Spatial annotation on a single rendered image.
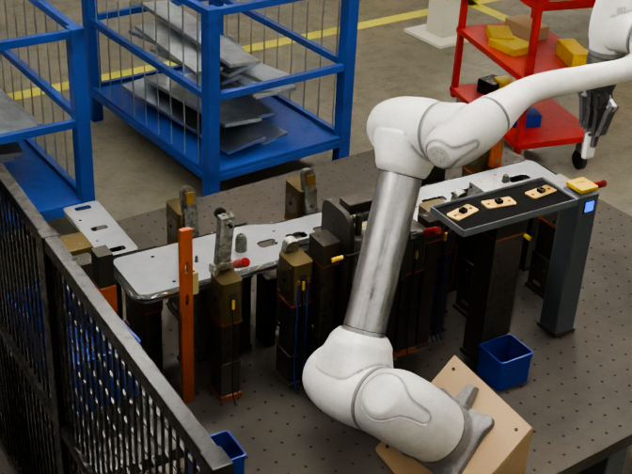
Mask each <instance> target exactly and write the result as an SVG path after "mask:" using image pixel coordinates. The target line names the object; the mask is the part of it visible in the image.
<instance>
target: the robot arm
mask: <svg viewBox="0 0 632 474"><path fill-rule="evenodd" d="M589 42H590V43H589V48H588V55H587V61H586V65H584V66H577V67H572V68H566V69H560V70H554V71H545V72H541V73H537V74H533V75H531V76H528V77H525V78H522V79H520V80H518V81H515V82H513V83H511V84H509V85H507V86H506V87H503V88H501V89H498V90H496V91H494V92H492V93H489V94H487V95H484V96H482V97H480V98H479V99H477V100H476V101H474V102H472V103H469V104H466V103H443V102H440V101H437V100H434V99H428V98H421V97H397V98H392V99H389V100H386V101H384V102H382V103H379V104H377V105H376V106H375V107H374V108H373V109H372V111H371V113H370V115H369V118H368V121H367V134H368V137H369V140H370V141H371V143H372V145H373V146H374V152H375V163H376V166H377V168H380V171H379V175H378V179H377V183H376V186H375V191H374V195H373V199H372V203H371V210H370V214H369V218H368V222H367V227H366V230H365V234H364V238H363V243H362V246H361V250H360V254H359V258H358V263H357V267H356V270H355V278H354V282H353V286H352V289H351V293H350V298H349V302H348V306H347V309H346V314H345V318H344V322H343V325H340V326H339V327H337V328H336V329H334V330H333V331H332V332H331V333H330V334H329V336H328V338H327V340H326V342H325V343H324V345H323V346H322V347H320V348H318V349H317V350H316V351H315V352H314V353H313V354H312V355H311V356H310V357H309V359H308V361H307V363H306V365H305V367H304V370H303V386H304V389H305V392H306V393H307V394H308V396H309V398H310V399H311V400H312V402H313V403H314V404H315V405H316V406H317V407H318V408H319V409H321V410H322V411H323V412H324V413H326V414H327V415H328V416H329V417H331V418H333V419H335V420H337V421H339V422H341V423H343V424H346V425H348V426H350V427H353V428H356V429H358V430H361V431H364V432H366V433H368V434H369V435H372V436H374V437H376V438H377V439H379V440H381V441H383V442H384V443H386V444H388V445H389V446H391V447H393V448H395V449H397V450H400V451H401V454H402V455H403V456H405V457H407V458H412V459H414V460H416V461H417V462H418V463H420V464H421V465H423V466H425V467H426V468H427V469H429V470H430V471H432V472H433V473H434V474H462V473H463V471H464V469H465V468H466V466H467V464H468V462H469V461H470V459H471V458H472V456H473V454H474V453H475V451H476V449H477V448H478V447H479V446H480V444H481V442H482V440H483V438H484V437H485V436H486V434H487V433H488V432H489V431H491V430H492V429H493V427H494V425H495V420H494V419H493V418H492V417H490V416H489V415H485V414H481V413H479V412H477V411H476V410H474V409H472V405H473V403H474V401H475V399H476V396H477V394H478V391H479V389H478V388H477V387H473V385H471V384H470V383H468V384H466V386H465V387H464V388H463V389H462V390H461V391H460V392H459V393H458V395H457V396H456V397H455V398H454V397H453V396H451V395H450V393H449V392H448V391H447V390H446V389H445V388H443V387H440V388H438V387H436V386H434V385H433V384H431V383H430V382H428V381H426V380H425V379H423V378H421V377H419V376H417V375H416V374H414V373H412V372H410V371H404V370H399V369H393V358H392V350H393V349H392V346H391V344H390V342H389V340H388V338H387V337H386V336H385V334H386V331H387V324H388V320H389V315H390V312H391V308H392V304H393V300H394V295H395V292H396V288H397V284H398V280H399V275H400V272H401V268H402V264H403V257H404V252H405V249H406V245H407V241H408V237H409V232H410V229H411V225H412V221H413V217H414V213H415V209H416V205H417V201H418V197H419V189H420V186H421V182H422V179H426V178H427V176H428V175H429V174H430V173H431V170H432V169H433V167H434V166H437V167H439V168H441V169H453V168H457V167H460V166H464V165H467V164H469V163H471V162H473V161H474V160H476V159H477V158H479V157H480V156H482V155H483V154H484V153H486V152H487V151H488V150H490V149H491V148H493V147H494V146H495V145H496V144H497V142H498V141H499V140H500V139H501V138H502V137H503V136H504V135H505V134H507V133H508V132H509V130H510V129H511V128H512V126H513V125H514V123H515V122H516V121H517V120H518V119H519V117H520V116H521V115H522V114H523V113H524V112H525V111H526V110H527V109H528V108H529V107H530V106H531V105H533V104H535V103H537V102H539V101H542V100H545V99H549V98H553V97H557V96H561V95H566V94H570V93H575V92H577V95H578V98H579V127H582V128H583V131H584V135H583V143H584V144H583V150H582V154H581V157H582V158H583V159H589V158H593V154H594V149H595V147H596V146H597V142H598V137H599V136H601V135H605V134H606V133H607V131H608V127H609V125H610V123H611V121H612V119H613V116H614V114H615V112H616V111H617V110H618V109H619V107H620V106H619V104H615V102H614V101H613V90H614V88H616V85H617V84H620V83H623V82H627V81H630V80H632V0H596V1H595V4H594V7H593V10H592V16H591V20H590V26H589ZM625 53H627V54H630V55H628V56H625ZM583 121H585V122H583Z"/></svg>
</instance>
